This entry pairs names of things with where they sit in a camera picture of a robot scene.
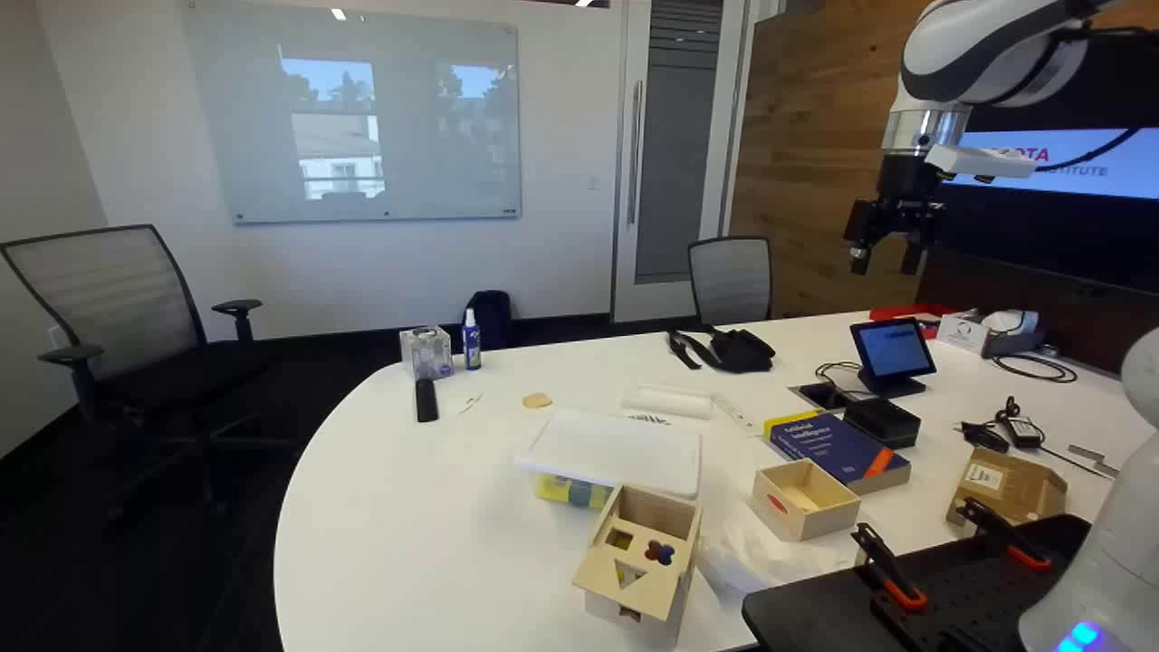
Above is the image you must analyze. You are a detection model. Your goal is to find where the white paper roll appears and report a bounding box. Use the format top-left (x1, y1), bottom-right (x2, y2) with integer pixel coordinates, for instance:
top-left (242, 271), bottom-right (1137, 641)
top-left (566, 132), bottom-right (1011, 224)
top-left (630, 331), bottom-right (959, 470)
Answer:
top-left (624, 387), bottom-right (717, 425)

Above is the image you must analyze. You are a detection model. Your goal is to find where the small open wooden box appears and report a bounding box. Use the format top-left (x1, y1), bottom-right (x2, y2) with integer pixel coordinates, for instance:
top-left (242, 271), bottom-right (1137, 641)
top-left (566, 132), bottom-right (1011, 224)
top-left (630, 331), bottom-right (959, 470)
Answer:
top-left (748, 458), bottom-right (864, 544)

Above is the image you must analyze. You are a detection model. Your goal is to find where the blue spray bottle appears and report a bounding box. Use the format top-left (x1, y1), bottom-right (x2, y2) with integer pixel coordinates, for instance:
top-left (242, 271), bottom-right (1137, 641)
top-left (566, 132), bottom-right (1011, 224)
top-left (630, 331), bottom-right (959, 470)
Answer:
top-left (461, 306), bottom-right (485, 375)

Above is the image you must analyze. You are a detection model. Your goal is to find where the coiled black cable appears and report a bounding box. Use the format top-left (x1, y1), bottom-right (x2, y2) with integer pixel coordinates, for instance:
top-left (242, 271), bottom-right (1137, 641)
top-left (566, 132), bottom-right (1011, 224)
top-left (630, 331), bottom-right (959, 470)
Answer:
top-left (988, 349), bottom-right (1081, 387)

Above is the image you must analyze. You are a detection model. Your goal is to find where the black camera cable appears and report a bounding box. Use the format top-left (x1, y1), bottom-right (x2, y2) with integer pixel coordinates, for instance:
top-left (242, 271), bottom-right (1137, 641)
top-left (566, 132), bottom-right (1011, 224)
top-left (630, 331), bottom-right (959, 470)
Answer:
top-left (1033, 121), bottom-right (1144, 175)

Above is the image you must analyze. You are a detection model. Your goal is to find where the clear bin with white lid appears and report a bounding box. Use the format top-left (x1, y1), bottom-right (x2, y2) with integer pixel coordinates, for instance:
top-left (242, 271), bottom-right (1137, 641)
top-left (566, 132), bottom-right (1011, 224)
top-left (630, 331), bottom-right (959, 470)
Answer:
top-left (513, 405), bottom-right (705, 515)

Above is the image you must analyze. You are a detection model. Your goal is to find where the metal hex key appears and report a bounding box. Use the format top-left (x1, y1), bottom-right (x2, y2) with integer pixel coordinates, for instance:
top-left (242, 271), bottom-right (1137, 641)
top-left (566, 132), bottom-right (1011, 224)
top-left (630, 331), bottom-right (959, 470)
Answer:
top-left (1039, 442), bottom-right (1124, 482)

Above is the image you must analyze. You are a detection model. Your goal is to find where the white framed glass door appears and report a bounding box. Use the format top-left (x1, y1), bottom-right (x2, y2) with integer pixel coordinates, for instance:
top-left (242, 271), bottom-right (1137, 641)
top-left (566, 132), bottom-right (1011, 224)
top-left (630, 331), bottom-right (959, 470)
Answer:
top-left (610, 0), bottom-right (753, 327)

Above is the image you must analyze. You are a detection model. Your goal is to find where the brown cardboard box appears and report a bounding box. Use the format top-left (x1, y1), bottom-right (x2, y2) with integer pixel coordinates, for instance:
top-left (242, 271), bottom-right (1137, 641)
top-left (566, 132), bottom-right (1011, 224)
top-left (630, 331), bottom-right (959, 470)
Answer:
top-left (942, 447), bottom-right (1072, 534)

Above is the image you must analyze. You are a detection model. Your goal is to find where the white electronic device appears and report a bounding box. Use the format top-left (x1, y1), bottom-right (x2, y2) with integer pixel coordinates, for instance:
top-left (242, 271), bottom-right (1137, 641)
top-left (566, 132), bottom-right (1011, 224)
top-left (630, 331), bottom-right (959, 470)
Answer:
top-left (936, 306), bottom-right (1050, 361)

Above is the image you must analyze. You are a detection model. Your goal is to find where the flat red object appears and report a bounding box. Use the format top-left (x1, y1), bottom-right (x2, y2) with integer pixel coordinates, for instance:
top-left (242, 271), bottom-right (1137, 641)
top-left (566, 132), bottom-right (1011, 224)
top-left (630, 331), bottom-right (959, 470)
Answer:
top-left (864, 302), bottom-right (942, 331)

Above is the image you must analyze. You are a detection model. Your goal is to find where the grey mesh office chair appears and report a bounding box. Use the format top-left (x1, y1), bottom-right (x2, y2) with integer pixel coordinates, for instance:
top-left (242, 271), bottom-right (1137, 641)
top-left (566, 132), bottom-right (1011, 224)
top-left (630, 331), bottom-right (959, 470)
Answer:
top-left (683, 231), bottom-right (776, 331)

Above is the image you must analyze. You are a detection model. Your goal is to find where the small black box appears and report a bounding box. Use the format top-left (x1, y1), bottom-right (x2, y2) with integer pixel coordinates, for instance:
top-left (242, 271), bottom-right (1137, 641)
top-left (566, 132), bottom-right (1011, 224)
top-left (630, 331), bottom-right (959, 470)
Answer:
top-left (840, 399), bottom-right (922, 453)

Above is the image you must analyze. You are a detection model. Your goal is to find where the black power adapter with cable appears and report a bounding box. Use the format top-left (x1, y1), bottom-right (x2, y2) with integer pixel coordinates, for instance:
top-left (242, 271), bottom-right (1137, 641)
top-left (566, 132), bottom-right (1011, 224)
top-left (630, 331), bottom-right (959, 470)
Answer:
top-left (959, 394), bottom-right (1050, 458)

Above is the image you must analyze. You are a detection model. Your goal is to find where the large black mesh office chair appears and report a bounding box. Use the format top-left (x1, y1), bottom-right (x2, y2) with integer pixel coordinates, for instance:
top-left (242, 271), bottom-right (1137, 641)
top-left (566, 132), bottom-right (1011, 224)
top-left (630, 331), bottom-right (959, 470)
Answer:
top-left (0, 220), bottom-right (293, 511)

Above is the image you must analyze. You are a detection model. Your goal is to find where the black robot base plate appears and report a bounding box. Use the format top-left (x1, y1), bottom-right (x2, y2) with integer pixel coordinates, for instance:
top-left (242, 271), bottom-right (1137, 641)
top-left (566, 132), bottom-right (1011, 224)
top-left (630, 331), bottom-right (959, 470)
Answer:
top-left (738, 511), bottom-right (1093, 652)

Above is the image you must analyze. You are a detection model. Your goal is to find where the clear plastic container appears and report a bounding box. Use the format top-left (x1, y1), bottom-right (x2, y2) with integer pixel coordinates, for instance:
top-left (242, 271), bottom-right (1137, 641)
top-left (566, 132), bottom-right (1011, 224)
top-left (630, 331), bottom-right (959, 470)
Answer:
top-left (399, 324), bottom-right (456, 385)

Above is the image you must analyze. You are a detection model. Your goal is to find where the glass whiteboard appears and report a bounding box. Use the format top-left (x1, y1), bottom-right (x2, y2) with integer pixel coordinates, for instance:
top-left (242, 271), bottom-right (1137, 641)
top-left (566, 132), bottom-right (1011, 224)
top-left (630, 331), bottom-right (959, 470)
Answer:
top-left (182, 0), bottom-right (525, 227)

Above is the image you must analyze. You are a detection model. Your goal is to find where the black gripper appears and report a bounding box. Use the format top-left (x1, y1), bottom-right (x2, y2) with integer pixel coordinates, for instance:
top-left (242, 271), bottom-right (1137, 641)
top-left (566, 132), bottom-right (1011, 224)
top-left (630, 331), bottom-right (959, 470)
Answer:
top-left (840, 151), bottom-right (952, 280)

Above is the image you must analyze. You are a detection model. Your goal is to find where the wall mounted TV screen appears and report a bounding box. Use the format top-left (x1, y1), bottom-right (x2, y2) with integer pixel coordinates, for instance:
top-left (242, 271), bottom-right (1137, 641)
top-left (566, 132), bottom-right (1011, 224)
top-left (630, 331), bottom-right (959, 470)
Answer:
top-left (934, 34), bottom-right (1159, 302)

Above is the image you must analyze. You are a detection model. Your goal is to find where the black clamp with orange tips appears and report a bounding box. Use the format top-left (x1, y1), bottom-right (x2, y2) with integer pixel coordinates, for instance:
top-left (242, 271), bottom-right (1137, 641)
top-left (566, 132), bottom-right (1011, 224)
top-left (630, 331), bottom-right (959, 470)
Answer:
top-left (846, 517), bottom-right (934, 617)
top-left (956, 497), bottom-right (1058, 575)

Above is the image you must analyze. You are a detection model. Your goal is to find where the wooden shape sorter box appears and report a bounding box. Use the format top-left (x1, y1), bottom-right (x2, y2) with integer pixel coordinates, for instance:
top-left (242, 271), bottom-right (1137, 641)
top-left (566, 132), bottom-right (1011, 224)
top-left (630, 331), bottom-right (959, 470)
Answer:
top-left (567, 482), bottom-right (705, 641)

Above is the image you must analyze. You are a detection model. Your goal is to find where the black tablet on stand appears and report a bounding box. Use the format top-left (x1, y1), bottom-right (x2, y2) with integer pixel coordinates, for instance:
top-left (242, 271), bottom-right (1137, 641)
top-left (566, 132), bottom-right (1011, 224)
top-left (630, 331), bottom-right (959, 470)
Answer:
top-left (846, 315), bottom-right (942, 399)

